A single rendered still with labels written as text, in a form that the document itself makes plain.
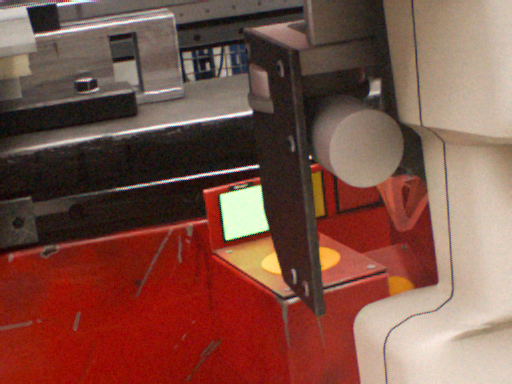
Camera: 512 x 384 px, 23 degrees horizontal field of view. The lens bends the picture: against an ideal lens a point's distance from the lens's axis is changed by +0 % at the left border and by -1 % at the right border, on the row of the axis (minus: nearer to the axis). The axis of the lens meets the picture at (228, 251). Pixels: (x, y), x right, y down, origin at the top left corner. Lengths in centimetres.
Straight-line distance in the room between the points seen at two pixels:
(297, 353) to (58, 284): 35
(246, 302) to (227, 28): 62
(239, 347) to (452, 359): 56
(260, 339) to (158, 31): 43
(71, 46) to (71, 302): 28
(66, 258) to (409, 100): 73
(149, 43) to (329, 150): 76
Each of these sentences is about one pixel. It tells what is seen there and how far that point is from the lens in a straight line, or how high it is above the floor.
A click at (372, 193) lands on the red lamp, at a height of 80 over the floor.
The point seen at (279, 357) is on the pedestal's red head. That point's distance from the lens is 114.
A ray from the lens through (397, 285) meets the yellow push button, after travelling 124.
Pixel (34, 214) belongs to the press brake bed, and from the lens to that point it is 135.
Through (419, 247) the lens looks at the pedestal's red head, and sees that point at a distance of 127.
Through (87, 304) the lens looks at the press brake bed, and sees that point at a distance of 139.
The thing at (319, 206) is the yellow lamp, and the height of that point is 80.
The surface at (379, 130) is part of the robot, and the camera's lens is 71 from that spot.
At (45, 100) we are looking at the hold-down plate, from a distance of 140.
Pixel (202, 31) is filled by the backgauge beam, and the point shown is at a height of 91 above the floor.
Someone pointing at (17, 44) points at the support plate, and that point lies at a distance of 118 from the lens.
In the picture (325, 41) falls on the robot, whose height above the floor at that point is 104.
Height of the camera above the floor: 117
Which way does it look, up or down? 19 degrees down
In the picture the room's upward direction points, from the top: 7 degrees counter-clockwise
